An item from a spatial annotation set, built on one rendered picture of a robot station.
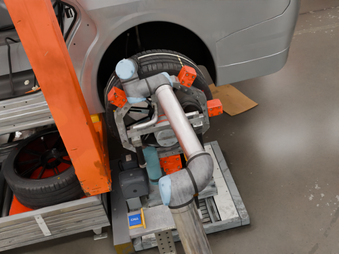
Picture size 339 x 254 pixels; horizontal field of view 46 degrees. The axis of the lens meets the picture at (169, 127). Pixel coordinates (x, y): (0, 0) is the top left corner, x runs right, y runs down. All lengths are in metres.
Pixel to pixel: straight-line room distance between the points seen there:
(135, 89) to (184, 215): 0.67
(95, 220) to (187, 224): 1.23
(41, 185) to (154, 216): 0.81
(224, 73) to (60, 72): 1.20
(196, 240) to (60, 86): 0.98
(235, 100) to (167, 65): 1.73
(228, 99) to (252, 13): 1.47
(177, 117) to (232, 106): 2.04
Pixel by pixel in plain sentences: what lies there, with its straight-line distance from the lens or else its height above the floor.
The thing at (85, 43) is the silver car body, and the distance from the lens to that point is 2.54.
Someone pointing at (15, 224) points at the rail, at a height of 0.34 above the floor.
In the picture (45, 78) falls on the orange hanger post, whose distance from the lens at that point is 2.03.
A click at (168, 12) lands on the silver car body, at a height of 1.35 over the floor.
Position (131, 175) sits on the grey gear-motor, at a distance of 2.74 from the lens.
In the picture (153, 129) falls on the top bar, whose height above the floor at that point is 0.97.
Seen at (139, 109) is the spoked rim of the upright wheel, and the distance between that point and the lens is 2.42.
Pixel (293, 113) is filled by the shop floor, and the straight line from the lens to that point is 3.76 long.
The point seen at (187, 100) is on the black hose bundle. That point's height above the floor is 1.04.
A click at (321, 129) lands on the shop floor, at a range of 3.61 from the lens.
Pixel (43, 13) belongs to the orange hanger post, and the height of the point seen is 1.68.
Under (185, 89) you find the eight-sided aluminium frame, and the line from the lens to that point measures 2.29.
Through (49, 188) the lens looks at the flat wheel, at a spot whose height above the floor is 0.48.
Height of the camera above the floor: 2.30
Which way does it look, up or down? 38 degrees down
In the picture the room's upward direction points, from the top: 11 degrees counter-clockwise
